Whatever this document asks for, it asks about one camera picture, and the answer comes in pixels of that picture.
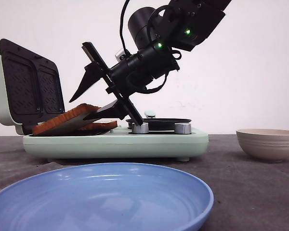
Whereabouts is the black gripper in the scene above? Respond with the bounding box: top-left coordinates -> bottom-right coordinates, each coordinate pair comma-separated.
69,42 -> 179,125

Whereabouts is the white bread slice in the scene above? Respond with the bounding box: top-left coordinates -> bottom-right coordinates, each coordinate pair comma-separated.
32,103 -> 100,136
78,121 -> 118,131

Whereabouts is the mint green breakfast maker lid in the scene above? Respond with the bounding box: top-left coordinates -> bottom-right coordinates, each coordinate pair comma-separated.
0,38 -> 65,135

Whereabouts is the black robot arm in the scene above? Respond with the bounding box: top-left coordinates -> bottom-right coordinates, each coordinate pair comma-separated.
72,0 -> 229,125

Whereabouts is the left silver control knob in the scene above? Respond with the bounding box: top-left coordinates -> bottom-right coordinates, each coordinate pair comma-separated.
131,122 -> 149,134

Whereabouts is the silver control knob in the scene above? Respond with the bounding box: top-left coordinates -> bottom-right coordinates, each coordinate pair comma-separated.
131,122 -> 149,134
174,123 -> 192,135

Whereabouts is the black frying pan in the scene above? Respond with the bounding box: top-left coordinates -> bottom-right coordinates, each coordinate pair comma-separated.
126,110 -> 192,132

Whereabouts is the right silver control knob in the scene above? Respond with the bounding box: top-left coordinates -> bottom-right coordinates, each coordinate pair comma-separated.
174,123 -> 192,135

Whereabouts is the blue plate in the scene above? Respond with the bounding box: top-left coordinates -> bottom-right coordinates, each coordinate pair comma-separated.
0,163 -> 214,231

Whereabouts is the beige ribbed bowl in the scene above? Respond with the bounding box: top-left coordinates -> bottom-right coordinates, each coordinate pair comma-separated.
236,128 -> 289,163

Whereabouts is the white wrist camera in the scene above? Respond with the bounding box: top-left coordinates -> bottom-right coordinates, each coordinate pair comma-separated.
115,48 -> 131,62

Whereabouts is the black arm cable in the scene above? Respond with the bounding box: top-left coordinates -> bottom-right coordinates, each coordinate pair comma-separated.
119,0 -> 131,56

